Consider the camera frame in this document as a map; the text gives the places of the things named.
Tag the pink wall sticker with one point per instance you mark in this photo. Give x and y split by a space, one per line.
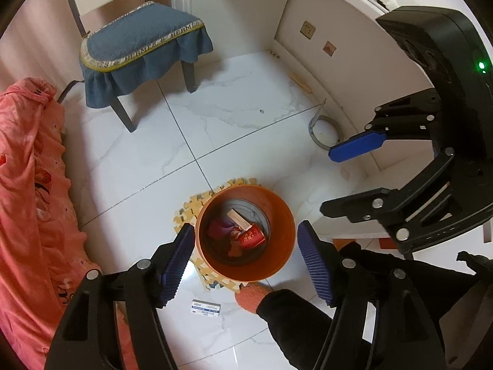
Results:
329 48

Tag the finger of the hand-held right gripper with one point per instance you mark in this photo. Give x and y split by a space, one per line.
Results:
366 206
356 147

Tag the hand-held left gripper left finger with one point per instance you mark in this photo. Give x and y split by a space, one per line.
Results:
175 262

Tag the beige wooden block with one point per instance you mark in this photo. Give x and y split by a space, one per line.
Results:
238 217

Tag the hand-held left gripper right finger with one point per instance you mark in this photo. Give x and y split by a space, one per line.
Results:
314 262

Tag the blue chair cushion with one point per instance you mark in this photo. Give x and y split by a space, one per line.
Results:
138 42

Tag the purple block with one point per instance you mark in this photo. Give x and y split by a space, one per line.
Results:
217 229

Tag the red cup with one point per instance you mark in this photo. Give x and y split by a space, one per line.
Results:
252 237

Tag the orange fuzzy slipper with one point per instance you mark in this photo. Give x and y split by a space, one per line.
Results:
250 296

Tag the orange trash bin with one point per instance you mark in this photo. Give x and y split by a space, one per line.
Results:
277 216

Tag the yellow foam puzzle mat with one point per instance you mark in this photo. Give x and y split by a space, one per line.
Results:
188 208

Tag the red floral blanket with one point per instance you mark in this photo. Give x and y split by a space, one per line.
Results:
30 200

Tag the blue white medicine box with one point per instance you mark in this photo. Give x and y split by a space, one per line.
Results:
206 308

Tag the beige wall socket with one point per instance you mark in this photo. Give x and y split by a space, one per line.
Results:
308 30

